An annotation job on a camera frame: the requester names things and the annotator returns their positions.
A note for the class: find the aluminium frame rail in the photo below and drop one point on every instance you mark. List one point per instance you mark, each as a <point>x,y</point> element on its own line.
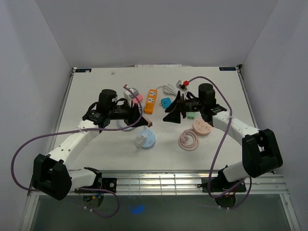
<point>184,183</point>

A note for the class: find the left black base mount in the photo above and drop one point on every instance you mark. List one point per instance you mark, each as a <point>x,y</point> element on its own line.
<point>109,184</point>

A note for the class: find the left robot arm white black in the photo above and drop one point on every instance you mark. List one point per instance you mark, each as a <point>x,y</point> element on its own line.
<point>51,173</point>

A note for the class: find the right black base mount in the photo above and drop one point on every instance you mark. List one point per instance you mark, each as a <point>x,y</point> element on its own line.
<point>217,186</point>

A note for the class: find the pink plug adapter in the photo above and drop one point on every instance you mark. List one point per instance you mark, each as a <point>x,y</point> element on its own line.
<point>137,99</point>

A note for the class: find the pink round power socket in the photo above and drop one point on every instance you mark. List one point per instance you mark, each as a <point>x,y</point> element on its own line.
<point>201,128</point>

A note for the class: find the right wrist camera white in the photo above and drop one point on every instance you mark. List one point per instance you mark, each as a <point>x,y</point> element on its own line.
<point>182,85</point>

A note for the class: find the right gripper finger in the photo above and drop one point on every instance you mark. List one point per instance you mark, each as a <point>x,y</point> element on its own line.
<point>173,115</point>
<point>174,103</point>

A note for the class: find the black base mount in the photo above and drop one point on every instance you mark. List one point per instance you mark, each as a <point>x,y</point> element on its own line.
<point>217,186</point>
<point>109,184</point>

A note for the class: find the white charger plug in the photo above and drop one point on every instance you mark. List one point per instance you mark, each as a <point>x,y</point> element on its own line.
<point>140,140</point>

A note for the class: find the orange power strip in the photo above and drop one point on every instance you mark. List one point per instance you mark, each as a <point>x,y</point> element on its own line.
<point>150,102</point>

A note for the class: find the brown pink charger plug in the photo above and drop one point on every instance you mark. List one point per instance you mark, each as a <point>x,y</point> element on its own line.
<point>149,124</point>

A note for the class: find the blue plug adapter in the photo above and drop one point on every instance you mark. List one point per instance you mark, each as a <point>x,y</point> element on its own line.
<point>165,102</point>

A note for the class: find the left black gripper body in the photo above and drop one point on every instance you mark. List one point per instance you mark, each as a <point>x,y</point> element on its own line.
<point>120,112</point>

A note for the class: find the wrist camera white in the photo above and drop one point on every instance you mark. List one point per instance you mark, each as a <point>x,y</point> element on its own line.
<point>182,85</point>
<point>130,94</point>

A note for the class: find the green charger plug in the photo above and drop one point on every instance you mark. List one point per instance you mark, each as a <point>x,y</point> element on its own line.
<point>191,115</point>

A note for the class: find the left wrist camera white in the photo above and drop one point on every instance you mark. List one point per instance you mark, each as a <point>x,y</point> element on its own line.
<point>130,94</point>

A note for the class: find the blue round power socket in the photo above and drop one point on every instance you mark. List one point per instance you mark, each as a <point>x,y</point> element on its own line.
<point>151,139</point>

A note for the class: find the left black corner label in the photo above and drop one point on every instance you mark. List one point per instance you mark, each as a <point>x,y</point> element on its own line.
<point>83,70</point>

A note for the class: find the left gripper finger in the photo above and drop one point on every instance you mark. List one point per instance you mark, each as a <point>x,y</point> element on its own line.
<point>134,111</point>
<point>136,122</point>

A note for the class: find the black corner label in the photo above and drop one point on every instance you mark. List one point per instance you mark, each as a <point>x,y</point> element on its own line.
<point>227,68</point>
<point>83,70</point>

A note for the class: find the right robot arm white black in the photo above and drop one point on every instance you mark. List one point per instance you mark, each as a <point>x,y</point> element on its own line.
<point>260,151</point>

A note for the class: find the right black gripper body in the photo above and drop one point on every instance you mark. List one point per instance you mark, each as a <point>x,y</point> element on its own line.
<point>192,105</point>

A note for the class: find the right black corner label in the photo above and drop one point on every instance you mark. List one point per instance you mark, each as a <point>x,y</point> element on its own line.
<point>227,68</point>

